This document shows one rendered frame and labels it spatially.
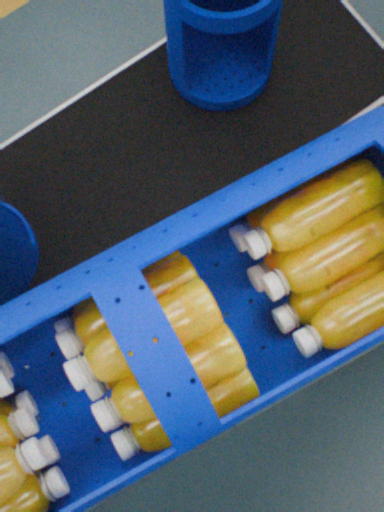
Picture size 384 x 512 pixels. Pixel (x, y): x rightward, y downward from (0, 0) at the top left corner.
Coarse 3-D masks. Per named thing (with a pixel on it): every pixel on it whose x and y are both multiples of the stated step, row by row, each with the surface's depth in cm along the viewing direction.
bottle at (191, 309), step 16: (176, 288) 100; (192, 288) 99; (208, 288) 99; (160, 304) 98; (176, 304) 98; (192, 304) 98; (208, 304) 98; (176, 320) 97; (192, 320) 98; (208, 320) 98; (96, 336) 99; (112, 336) 97; (192, 336) 99; (96, 352) 97; (112, 352) 97; (96, 368) 97; (112, 368) 97; (128, 368) 97
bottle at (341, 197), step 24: (360, 168) 108; (312, 192) 107; (336, 192) 107; (360, 192) 107; (264, 216) 108; (288, 216) 106; (312, 216) 106; (336, 216) 107; (264, 240) 107; (288, 240) 106; (312, 240) 108
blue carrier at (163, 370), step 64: (256, 192) 100; (128, 256) 99; (192, 256) 118; (0, 320) 98; (128, 320) 93; (256, 320) 121; (64, 384) 118; (192, 384) 93; (64, 448) 115; (192, 448) 102
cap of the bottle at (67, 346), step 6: (66, 330) 105; (60, 336) 104; (66, 336) 104; (60, 342) 103; (66, 342) 103; (72, 342) 104; (60, 348) 103; (66, 348) 103; (72, 348) 104; (66, 354) 104; (72, 354) 104; (78, 354) 105
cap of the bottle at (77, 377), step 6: (72, 360) 99; (66, 366) 98; (72, 366) 98; (78, 366) 98; (72, 372) 98; (78, 372) 98; (72, 378) 97; (78, 378) 98; (84, 378) 98; (78, 384) 98; (84, 384) 98
